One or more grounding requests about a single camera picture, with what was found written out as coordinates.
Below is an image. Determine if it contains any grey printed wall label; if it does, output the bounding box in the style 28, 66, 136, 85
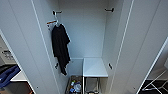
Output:
0, 49, 14, 61

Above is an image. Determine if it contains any white round item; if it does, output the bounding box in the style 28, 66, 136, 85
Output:
73, 83, 83, 93

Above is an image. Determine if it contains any blue item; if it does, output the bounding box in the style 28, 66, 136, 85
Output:
69, 80, 76, 94

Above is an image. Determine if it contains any white wardrobe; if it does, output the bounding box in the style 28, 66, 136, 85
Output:
29, 0, 134, 94

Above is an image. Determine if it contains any dark wardrobe hook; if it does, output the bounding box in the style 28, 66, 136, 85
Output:
51, 9, 63, 17
104, 7, 115, 13

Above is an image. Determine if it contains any orange frame stand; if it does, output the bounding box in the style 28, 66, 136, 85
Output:
27, 88, 35, 94

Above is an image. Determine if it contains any wicker basket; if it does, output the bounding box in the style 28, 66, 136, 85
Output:
67, 74, 84, 94

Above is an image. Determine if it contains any blue cloth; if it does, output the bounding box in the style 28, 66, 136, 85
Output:
0, 64, 21, 89

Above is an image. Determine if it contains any white inner shelf unit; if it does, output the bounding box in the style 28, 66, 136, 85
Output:
82, 57, 110, 94

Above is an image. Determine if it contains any black t-shirt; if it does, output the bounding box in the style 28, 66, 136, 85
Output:
50, 23, 72, 77

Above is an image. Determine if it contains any white t-shirt hanger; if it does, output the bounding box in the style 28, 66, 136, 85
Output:
51, 17, 64, 29

